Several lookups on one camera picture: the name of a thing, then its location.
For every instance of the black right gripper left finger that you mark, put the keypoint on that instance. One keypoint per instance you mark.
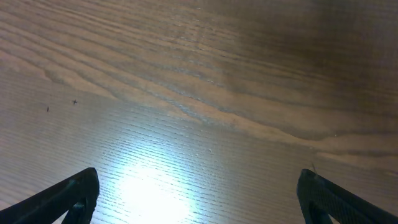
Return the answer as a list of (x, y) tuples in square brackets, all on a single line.
[(74, 197)]

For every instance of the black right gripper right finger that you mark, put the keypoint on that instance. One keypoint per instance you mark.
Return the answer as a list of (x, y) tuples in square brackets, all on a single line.
[(321, 201)]

